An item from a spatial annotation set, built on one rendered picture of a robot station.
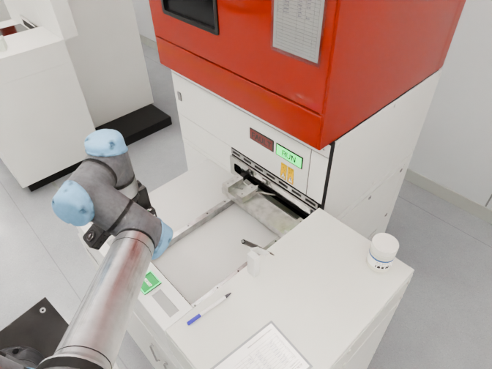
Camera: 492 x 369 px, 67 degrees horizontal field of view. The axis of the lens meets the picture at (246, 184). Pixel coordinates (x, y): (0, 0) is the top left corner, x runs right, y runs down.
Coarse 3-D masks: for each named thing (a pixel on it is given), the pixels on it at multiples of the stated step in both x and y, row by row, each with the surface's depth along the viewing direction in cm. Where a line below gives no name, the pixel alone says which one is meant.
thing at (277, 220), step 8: (224, 192) 146; (232, 192) 144; (232, 200) 144; (248, 200) 141; (256, 200) 141; (264, 200) 141; (248, 208) 138; (256, 208) 138; (264, 208) 138; (272, 208) 137; (256, 216) 136; (264, 216) 135; (272, 216) 135; (280, 216) 134; (288, 216) 134; (264, 224) 135; (272, 224) 132; (280, 224) 132; (288, 224) 132; (280, 232) 129
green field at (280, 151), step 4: (280, 148) 126; (280, 152) 127; (284, 152) 125; (288, 152) 124; (284, 156) 126; (288, 156) 125; (292, 156) 123; (296, 156) 122; (288, 160) 126; (292, 160) 124; (296, 160) 123; (300, 160) 121; (296, 164) 124; (300, 164) 122
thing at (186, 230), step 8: (224, 200) 145; (216, 208) 142; (224, 208) 145; (200, 216) 139; (208, 216) 140; (192, 224) 137; (200, 224) 139; (176, 232) 134; (184, 232) 135; (176, 240) 134
